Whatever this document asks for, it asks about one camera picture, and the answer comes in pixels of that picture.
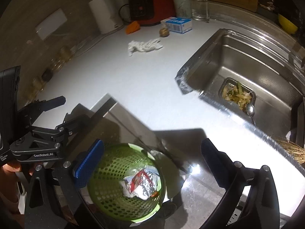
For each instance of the brown walnut ball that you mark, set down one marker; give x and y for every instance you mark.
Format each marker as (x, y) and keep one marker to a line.
(164, 32)

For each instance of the yellow bowl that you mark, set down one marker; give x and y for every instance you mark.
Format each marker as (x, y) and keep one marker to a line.
(287, 25)

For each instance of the clear glass jar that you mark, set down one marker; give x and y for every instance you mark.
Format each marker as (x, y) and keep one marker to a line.
(200, 10)

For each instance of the metal spoon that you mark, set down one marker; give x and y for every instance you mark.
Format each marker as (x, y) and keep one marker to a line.
(250, 112)

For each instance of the red black kitchen appliance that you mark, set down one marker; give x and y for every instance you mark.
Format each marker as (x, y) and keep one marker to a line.
(151, 12)

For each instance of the white wall socket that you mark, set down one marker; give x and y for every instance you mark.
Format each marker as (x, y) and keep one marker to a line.
(51, 24)

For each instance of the green perforated trash basket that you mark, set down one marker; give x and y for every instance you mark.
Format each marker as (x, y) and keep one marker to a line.
(117, 162)

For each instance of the small amber glass jar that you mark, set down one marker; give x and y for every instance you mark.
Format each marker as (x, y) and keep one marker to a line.
(57, 64)

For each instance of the sink strainer with food scraps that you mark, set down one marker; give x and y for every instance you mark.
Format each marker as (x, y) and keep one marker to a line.
(237, 93)

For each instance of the white tissue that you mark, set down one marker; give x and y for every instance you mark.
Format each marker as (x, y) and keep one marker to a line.
(151, 45)

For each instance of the white patterned cup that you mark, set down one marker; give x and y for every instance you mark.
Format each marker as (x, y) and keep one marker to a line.
(183, 8)

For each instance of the stainless steel sink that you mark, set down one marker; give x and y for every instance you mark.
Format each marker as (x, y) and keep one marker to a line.
(229, 58)

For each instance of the blue white carton box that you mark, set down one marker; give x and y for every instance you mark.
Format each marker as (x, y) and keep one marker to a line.
(177, 25)

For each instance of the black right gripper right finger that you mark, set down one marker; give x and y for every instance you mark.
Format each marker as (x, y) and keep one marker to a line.
(233, 177)

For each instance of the dark round jar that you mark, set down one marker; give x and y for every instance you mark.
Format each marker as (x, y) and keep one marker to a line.
(47, 75)

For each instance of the silver foil blister pack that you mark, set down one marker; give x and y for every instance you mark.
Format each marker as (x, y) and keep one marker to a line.
(143, 192)

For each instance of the white paper towel roll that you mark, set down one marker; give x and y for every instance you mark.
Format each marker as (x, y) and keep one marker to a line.
(106, 15)

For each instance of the person's left hand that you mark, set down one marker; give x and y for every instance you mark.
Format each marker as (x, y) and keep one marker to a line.
(9, 185)

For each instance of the red snack packet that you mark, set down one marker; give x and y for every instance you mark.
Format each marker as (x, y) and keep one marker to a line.
(139, 179)

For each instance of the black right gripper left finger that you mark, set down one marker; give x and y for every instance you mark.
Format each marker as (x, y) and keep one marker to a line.
(73, 176)

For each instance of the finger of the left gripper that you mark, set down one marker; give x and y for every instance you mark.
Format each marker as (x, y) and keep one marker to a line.
(74, 125)
(34, 109)

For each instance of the orange ridged sponge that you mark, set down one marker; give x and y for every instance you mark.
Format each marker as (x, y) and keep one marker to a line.
(132, 27)

